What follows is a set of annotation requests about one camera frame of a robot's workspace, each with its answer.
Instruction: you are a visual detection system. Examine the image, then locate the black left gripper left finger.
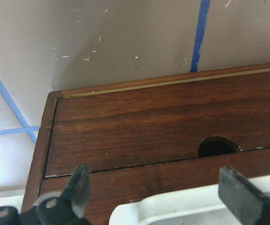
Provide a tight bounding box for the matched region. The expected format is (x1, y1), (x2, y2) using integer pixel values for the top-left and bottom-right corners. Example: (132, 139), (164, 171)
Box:
(0, 165), (90, 225)

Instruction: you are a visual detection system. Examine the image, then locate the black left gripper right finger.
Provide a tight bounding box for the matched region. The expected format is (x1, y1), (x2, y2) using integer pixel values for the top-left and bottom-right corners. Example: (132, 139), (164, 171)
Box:
(218, 166), (270, 225)

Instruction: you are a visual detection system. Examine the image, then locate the wooden drawer with white handle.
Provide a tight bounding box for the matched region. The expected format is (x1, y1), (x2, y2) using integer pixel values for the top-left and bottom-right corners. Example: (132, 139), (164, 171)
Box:
(45, 72), (270, 178)

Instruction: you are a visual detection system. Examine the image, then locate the white plastic tray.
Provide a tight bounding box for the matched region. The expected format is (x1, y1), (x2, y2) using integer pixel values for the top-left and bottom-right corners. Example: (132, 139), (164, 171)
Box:
(109, 175), (270, 225)

